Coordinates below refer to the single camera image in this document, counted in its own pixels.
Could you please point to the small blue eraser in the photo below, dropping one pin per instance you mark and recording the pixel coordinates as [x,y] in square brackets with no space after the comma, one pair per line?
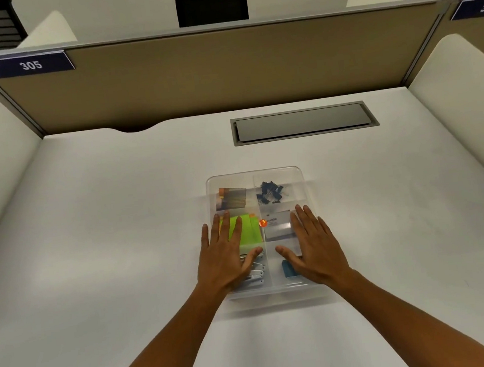
[289,270]

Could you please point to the white card box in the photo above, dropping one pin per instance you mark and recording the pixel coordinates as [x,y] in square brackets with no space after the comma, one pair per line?
[279,227]

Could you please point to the person's left thumb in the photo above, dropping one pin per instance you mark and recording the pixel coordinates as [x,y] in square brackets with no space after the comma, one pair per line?
[253,257]

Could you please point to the person's left hand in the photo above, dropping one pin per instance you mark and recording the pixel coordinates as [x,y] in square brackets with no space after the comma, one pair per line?
[220,265]

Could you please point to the person's left little finger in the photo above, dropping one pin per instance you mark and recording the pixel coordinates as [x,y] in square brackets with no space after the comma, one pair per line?
[204,237]

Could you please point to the beige desk partition panel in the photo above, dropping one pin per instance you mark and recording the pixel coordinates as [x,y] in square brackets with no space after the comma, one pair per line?
[221,71]

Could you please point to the person's right middle finger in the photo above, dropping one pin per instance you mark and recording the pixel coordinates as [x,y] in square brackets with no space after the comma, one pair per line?
[305,222]

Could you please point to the dark blue number sign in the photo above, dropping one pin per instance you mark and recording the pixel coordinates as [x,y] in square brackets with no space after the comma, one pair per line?
[30,64]
[480,7]

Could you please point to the pile of black binder clips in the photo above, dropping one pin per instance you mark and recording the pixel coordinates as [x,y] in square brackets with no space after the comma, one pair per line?
[270,192]

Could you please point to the black mesh office chair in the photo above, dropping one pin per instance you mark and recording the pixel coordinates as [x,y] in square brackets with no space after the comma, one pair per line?
[211,6]

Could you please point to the person's right forearm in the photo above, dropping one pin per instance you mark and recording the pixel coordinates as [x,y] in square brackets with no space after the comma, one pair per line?
[403,324]

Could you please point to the person's left middle finger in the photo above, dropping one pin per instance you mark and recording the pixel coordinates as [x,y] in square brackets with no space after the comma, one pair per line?
[226,228]

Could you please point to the person's right little finger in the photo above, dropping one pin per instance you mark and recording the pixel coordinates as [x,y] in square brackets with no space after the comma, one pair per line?
[326,232]

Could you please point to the clear plastic organizer tray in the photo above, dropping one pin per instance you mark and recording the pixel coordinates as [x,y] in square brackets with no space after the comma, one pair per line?
[254,197]

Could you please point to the round orange sticker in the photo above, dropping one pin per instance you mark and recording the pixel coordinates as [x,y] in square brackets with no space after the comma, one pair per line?
[263,223]

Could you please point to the person's right thumb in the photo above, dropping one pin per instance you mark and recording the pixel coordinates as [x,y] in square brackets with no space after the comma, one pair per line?
[286,255]

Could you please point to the person's right hand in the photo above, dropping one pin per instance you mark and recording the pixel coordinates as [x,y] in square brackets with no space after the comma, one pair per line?
[318,255]

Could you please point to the orange sticky tab pack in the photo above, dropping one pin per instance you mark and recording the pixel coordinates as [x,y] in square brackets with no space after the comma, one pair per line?
[231,197]

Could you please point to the green sticky note pad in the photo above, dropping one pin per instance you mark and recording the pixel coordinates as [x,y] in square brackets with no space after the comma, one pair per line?
[249,232]

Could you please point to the person's left forearm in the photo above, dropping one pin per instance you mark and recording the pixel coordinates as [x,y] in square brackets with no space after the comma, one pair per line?
[173,348]

